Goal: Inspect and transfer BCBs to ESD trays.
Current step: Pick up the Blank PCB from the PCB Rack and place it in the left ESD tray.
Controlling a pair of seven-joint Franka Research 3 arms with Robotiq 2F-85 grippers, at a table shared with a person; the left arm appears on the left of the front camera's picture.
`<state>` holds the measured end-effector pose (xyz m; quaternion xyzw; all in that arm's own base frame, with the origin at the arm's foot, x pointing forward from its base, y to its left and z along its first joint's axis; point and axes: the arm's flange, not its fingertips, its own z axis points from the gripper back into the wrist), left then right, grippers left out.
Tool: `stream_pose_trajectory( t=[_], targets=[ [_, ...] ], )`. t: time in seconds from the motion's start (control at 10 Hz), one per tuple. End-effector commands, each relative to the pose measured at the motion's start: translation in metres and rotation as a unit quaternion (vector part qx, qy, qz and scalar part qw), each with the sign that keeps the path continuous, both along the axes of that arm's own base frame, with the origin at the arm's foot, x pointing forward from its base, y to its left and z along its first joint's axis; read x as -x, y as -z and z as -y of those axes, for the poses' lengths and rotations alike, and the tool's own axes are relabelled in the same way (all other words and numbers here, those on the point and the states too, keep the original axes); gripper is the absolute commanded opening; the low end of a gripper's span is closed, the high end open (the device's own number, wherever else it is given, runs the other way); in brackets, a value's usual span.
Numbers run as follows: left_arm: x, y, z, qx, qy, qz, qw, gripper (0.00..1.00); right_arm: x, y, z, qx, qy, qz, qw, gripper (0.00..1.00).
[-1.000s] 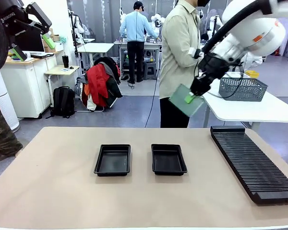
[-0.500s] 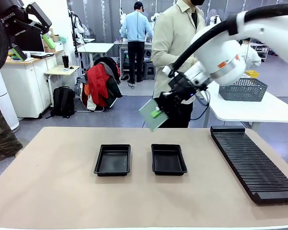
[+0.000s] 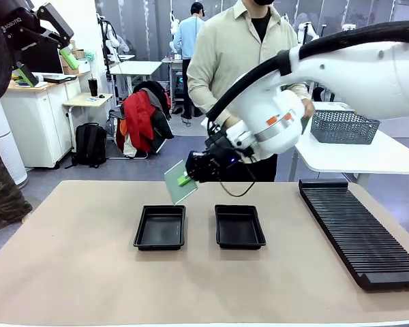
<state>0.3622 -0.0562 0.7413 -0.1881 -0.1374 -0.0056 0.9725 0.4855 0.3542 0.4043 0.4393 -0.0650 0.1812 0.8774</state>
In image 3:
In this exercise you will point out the seated person grey top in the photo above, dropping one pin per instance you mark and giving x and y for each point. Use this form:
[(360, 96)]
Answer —
[(117, 42)]

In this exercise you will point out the brown cardboard box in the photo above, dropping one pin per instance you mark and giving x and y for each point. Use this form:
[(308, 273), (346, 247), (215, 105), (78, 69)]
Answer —
[(70, 70), (72, 45), (80, 54)]

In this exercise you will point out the black keyboard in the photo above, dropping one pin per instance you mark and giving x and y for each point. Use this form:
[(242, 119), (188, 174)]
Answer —
[(59, 78)]

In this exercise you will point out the red jacket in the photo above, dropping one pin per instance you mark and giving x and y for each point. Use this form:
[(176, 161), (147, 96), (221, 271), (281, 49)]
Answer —
[(139, 119)]

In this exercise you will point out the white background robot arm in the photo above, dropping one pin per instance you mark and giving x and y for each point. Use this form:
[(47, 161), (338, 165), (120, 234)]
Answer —
[(173, 27), (347, 27), (313, 32)]

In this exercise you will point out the person in blue sweater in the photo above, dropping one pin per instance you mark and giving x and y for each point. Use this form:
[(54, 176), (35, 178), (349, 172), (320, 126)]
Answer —
[(187, 37)]

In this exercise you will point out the white cylindrical air purifier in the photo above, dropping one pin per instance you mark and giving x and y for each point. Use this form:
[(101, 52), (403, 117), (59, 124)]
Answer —
[(7, 146)]

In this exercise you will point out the white workshop table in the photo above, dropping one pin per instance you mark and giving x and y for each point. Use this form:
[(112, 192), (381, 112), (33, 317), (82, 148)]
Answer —
[(136, 67)]

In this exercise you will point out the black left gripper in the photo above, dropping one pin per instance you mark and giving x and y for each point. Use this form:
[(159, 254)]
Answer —
[(17, 24)]

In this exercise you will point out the white side table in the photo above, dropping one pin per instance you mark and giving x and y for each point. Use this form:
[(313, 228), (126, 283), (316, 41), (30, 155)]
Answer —
[(344, 156)]

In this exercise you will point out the black camera tripod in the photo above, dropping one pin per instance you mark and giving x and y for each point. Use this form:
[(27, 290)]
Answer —
[(305, 34), (107, 64)]

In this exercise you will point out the person in beige shirt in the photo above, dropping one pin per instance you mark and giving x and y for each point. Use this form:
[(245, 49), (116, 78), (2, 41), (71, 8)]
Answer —
[(225, 58)]

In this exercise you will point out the black backpack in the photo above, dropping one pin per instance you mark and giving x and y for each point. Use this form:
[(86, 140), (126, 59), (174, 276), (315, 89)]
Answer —
[(90, 144)]

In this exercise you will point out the person's left forearm beige sleeve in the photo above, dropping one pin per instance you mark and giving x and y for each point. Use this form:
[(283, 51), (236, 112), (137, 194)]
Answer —
[(301, 92)]

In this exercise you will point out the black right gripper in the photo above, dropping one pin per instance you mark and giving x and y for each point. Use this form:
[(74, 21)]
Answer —
[(225, 160)]

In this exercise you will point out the black tumbler with straw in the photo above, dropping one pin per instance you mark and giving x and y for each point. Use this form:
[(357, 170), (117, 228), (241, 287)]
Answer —
[(93, 88)]

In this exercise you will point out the person's right forearm beige sleeve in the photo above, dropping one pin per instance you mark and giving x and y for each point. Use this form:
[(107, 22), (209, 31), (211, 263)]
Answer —
[(208, 98)]

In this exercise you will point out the white storage box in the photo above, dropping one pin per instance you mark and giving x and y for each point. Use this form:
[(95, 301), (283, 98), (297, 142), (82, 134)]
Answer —
[(84, 66)]

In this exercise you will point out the pale purple door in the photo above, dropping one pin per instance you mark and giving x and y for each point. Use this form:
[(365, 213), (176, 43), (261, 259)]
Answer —
[(407, 10)]

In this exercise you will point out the person in camouflage trousers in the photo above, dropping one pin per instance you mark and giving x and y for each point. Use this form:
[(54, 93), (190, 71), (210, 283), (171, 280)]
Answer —
[(3, 190)]

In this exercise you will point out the person's right hand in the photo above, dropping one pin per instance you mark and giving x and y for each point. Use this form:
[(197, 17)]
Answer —
[(232, 122)]

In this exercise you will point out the black ESD tray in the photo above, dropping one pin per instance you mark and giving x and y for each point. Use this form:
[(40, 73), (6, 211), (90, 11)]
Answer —
[(160, 228), (239, 226)]

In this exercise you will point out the white cabinet wooden top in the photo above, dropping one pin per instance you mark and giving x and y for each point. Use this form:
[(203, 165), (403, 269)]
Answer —
[(37, 119)]

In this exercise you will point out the black computer monitor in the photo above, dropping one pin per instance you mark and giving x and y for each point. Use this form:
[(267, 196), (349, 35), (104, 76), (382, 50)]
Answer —
[(47, 61)]

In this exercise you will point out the small beige desk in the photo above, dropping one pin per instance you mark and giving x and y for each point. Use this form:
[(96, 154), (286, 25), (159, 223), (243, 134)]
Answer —
[(85, 100)]

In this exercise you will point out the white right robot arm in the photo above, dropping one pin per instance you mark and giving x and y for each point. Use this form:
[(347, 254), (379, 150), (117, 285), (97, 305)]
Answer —
[(361, 78)]

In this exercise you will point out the white workbench with shelves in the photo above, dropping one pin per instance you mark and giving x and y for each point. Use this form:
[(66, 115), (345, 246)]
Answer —
[(172, 61)]

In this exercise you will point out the chair with red jacket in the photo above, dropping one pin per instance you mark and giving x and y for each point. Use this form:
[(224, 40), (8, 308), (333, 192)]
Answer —
[(162, 126)]

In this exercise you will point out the person's left hand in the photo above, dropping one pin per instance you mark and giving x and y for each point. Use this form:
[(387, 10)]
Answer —
[(308, 109)]

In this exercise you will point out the black slotted board rack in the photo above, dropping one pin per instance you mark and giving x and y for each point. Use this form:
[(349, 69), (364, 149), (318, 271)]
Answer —
[(358, 235)]

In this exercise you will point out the grey mesh basket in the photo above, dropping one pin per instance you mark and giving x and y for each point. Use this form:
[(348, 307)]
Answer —
[(344, 127)]

